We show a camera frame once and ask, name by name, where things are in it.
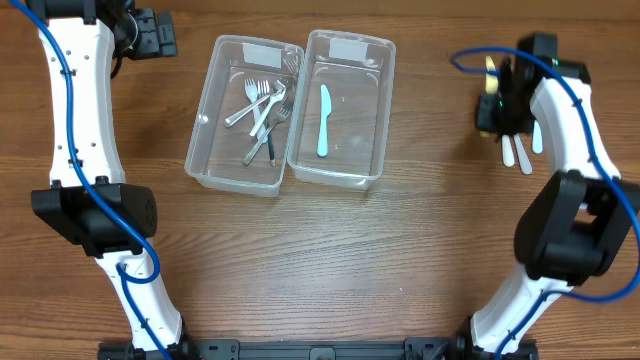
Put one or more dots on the black handled fork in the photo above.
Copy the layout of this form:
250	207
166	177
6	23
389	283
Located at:
270	146

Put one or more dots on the clear plastic left container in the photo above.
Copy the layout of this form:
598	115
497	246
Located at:
216	152

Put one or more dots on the cream plastic knife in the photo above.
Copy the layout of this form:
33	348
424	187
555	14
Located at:
508	158

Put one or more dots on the mint green plastic knife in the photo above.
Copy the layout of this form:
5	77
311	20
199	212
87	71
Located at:
326	109

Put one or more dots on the yellow plastic knife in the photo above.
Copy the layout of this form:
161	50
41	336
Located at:
487	105

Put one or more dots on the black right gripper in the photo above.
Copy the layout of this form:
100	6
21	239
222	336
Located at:
507	103

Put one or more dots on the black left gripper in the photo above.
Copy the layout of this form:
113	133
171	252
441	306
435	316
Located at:
151	36

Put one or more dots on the translucent white plastic knife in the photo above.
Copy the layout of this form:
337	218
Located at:
523	159

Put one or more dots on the clear plastic right container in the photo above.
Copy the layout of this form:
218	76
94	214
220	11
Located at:
358	71

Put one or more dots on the small white plastic fork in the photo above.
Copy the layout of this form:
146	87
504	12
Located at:
253	93

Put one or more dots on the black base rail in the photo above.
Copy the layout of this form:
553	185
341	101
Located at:
420	348

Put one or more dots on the clear plastic container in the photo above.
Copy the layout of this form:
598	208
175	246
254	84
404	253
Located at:
358	71
216	152

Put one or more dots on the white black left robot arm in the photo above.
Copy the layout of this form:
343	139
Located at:
88	200

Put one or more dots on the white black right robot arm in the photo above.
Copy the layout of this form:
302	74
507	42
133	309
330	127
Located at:
576	225

